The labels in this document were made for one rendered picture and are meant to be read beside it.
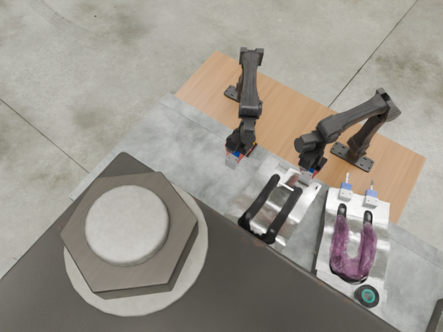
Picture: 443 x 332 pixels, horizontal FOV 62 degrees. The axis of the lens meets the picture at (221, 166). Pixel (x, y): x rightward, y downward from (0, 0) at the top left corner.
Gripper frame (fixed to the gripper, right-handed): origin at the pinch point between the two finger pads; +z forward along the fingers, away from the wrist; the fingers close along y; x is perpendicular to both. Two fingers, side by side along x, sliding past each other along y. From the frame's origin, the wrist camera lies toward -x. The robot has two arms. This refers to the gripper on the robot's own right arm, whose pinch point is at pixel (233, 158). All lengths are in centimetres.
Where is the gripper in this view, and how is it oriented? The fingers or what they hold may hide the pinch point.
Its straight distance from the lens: 155.0
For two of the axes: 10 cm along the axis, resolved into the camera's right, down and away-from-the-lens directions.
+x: 4.8, -4.3, 7.7
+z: -2.9, 7.4, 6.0
